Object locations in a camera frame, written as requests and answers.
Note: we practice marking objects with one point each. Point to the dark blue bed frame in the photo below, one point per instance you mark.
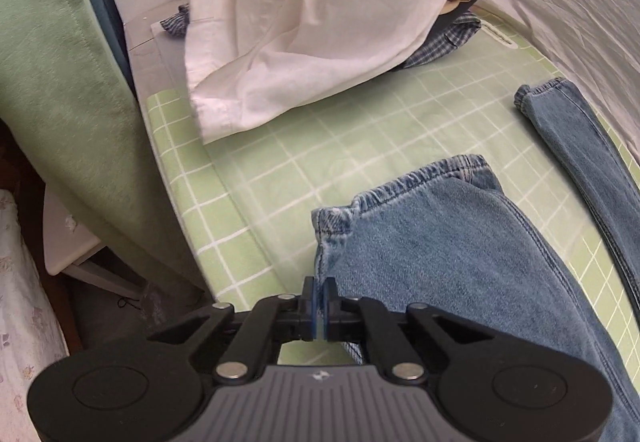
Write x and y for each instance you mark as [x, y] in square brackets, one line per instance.
[105, 22]

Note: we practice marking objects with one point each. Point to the white floral cloth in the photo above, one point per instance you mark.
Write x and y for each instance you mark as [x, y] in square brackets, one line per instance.
[25, 322]

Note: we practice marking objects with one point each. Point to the grey carrot print bed sheet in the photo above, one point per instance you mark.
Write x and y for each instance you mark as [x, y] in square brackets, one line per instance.
[550, 22]

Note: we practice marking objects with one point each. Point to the green checked mat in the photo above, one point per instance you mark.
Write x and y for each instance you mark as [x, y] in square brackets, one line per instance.
[310, 157]

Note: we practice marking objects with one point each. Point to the blue denim jeans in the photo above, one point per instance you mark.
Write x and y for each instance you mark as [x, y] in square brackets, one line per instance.
[450, 247]

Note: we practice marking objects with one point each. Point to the blue plaid shirt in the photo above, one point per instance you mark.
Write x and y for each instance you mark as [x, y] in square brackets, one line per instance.
[445, 42]

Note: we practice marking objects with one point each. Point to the white shirt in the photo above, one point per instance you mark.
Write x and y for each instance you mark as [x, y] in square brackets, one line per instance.
[310, 22]

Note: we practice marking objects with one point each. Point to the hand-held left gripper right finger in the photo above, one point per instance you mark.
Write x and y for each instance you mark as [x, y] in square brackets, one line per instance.
[326, 309]

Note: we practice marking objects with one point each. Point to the white stool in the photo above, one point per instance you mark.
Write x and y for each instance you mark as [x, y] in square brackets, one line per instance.
[65, 242]

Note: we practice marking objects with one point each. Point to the green towel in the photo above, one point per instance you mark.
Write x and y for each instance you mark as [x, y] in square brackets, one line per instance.
[60, 72]

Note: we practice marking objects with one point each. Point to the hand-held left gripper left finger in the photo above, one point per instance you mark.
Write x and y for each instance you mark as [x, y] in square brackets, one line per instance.
[312, 309]

